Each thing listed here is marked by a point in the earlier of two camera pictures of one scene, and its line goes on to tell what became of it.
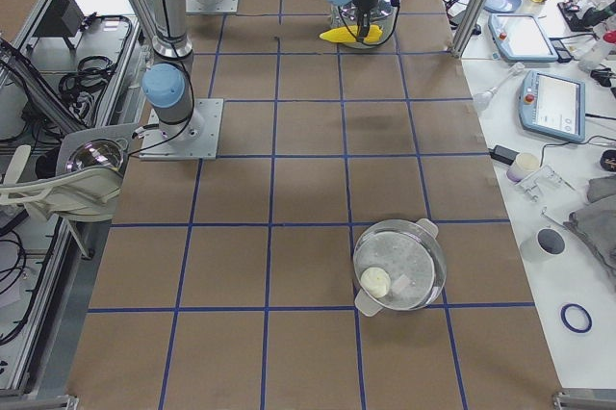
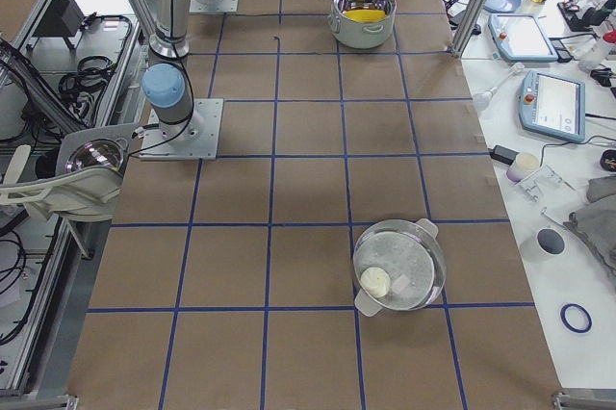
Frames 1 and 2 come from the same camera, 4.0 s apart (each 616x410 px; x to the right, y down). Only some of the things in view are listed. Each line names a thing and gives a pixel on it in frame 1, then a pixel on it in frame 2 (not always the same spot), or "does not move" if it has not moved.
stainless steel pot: x=385 y=14 does not move
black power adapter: x=502 y=154 does not move
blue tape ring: x=569 y=323 does not move
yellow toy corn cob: x=372 y=34 -> x=365 y=14
